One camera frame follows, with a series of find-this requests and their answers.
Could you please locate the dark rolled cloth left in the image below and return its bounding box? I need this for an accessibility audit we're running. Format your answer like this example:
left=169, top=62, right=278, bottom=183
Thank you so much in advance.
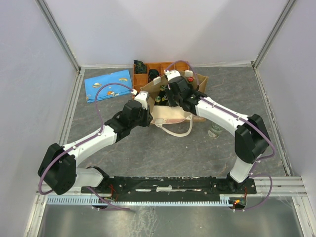
left=133, top=60, right=147, bottom=74

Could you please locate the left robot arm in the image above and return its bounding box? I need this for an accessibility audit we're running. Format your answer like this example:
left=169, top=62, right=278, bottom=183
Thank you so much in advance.
left=38, top=100, right=153, bottom=195

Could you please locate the purple cable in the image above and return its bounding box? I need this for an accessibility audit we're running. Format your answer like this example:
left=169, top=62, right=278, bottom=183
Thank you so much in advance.
left=38, top=82, right=134, bottom=196
left=164, top=60, right=276, bottom=212

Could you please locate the dark rolled cloth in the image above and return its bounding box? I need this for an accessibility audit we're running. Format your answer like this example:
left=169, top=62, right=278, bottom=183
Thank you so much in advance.
left=133, top=60, right=147, bottom=74
left=148, top=69, right=161, bottom=82

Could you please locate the dark rolled cloth middle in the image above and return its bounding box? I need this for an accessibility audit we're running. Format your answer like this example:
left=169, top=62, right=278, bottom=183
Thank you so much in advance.
left=148, top=69, right=161, bottom=82

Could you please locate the Perrier bottle rear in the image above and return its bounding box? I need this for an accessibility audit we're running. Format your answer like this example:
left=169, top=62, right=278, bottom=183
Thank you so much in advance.
left=158, top=85, right=166, bottom=101

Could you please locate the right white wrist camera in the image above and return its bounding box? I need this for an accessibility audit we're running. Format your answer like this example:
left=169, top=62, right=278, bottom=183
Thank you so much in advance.
left=164, top=70, right=181, bottom=81

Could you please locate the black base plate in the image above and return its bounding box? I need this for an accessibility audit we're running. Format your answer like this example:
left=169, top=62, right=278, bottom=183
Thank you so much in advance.
left=93, top=176, right=257, bottom=202

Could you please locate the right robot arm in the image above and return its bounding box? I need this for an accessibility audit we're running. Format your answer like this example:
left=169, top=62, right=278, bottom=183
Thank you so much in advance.
left=165, top=76, right=272, bottom=193

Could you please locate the burlap canvas tote bag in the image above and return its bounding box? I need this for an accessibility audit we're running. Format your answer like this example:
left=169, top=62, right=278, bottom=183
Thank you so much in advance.
left=140, top=70, right=209, bottom=137

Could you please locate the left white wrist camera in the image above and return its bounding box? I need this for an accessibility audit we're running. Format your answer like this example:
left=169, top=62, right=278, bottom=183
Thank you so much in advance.
left=131, top=89, right=150, bottom=110

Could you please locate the Coca-Cola glass bottle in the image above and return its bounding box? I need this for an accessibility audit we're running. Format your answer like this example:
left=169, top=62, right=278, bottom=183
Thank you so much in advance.
left=187, top=77, right=195, bottom=87

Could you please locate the blue space-print cloth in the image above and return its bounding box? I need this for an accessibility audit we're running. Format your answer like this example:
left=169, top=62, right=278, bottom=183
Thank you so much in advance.
left=84, top=69, right=132, bottom=103

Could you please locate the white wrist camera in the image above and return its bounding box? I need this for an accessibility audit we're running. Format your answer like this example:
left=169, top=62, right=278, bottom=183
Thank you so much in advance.
left=164, top=70, right=181, bottom=81
left=131, top=89, right=150, bottom=110

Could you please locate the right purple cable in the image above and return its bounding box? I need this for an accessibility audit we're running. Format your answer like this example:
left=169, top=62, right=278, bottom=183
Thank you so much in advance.
left=164, top=60, right=276, bottom=212

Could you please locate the wooden compartment tray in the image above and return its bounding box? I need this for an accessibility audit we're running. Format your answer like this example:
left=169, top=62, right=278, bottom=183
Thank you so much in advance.
left=132, top=61, right=190, bottom=93

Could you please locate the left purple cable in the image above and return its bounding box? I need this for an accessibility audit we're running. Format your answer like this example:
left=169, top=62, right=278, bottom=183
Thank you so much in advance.
left=38, top=82, right=134, bottom=196

